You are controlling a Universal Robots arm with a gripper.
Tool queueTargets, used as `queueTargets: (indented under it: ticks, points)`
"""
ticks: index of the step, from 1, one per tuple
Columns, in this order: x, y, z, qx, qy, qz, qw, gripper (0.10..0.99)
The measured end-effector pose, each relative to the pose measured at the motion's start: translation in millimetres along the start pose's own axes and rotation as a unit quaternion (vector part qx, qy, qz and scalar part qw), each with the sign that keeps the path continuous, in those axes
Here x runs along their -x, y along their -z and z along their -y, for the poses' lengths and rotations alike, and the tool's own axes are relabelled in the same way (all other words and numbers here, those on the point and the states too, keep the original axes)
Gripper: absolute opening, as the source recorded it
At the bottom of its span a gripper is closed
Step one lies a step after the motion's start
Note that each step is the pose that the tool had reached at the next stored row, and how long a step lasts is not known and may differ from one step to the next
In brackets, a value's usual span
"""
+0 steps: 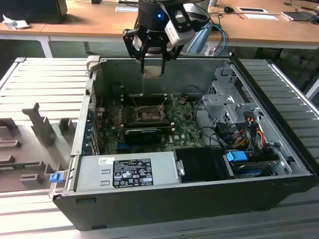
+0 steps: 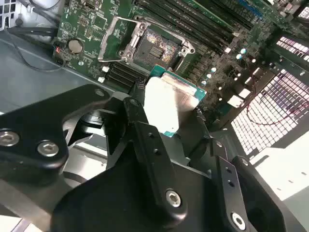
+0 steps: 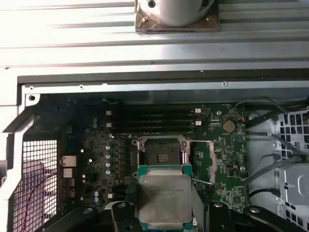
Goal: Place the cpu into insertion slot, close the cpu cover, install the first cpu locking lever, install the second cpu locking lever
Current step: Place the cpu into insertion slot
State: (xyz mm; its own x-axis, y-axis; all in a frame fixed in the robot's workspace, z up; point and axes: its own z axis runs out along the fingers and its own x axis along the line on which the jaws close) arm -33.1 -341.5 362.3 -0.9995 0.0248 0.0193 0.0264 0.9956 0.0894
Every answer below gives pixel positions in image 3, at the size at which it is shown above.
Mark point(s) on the silver can capacitor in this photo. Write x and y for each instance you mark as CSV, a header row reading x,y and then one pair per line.
x,y
108,164
108,147
108,172
108,156

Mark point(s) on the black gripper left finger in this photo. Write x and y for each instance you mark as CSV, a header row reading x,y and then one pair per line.
x,y
123,217

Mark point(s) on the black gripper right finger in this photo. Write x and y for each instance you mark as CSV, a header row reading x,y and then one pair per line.
x,y
219,217

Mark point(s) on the round coin cell battery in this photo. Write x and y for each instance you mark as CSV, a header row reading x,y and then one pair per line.
x,y
228,126

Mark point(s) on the CPU socket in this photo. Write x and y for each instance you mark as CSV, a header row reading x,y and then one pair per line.
x,y
164,152

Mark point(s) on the silver CPU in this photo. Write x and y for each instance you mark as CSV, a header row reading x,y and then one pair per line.
x,y
164,193

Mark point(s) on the black open PC case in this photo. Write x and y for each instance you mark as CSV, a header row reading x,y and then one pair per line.
x,y
144,85

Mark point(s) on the black RAM slot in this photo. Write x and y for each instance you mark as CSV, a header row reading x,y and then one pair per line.
x,y
154,128
154,116

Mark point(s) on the silver rear port block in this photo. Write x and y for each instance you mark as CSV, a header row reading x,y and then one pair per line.
x,y
69,161
68,186
67,173

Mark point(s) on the green motherboard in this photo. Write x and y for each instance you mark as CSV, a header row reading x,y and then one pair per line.
x,y
217,149

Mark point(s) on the RAM slot with white latch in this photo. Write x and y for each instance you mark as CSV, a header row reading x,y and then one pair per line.
x,y
198,110
198,123

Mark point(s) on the silver metal drive cage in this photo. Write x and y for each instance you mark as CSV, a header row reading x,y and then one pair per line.
x,y
297,183

